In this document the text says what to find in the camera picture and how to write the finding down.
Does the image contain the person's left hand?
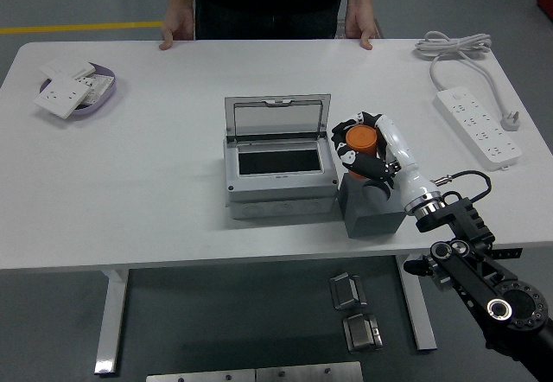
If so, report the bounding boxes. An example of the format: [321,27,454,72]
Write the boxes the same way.
[344,3,376,51]

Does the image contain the person's right hand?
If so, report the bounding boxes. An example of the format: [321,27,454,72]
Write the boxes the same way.
[158,5,195,52]

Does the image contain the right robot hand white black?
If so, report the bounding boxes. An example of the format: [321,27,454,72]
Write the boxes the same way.
[330,111,437,213]

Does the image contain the orange cylinder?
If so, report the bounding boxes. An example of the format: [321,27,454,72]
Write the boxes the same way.
[344,125,380,181]

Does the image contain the grey enclosure box clear lid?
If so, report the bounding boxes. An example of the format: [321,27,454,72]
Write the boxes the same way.
[223,93,339,220]

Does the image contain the grey cube with round hole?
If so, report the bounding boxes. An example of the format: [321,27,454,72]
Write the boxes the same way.
[337,173,407,239]

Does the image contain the brown floor sign orange text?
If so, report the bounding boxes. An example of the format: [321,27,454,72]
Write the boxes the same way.
[336,17,385,40]

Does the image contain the white power strip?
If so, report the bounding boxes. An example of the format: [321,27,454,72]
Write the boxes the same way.
[433,86,522,171]

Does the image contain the purple oval tray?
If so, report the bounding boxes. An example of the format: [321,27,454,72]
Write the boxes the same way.
[37,62,117,118]

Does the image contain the white multi-hole socket panel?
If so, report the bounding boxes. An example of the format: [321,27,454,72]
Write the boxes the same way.
[79,74,116,106]

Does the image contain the metal block on floor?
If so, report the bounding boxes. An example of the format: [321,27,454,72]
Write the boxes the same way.
[327,271,368,311]
[341,312,385,353]

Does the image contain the white table leg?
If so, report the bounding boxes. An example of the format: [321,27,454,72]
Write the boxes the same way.
[395,254,438,351]
[93,269,130,377]

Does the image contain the white power cord with plug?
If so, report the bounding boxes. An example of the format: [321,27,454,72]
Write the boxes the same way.
[415,30,521,132]

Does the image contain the white blank switch panel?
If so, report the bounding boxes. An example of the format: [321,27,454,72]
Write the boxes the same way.
[38,58,96,81]

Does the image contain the white five-hole wall socket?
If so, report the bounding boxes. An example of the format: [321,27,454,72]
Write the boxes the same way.
[33,74,92,120]

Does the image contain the long metal base plate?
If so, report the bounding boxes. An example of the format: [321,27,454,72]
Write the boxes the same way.
[145,360,364,382]

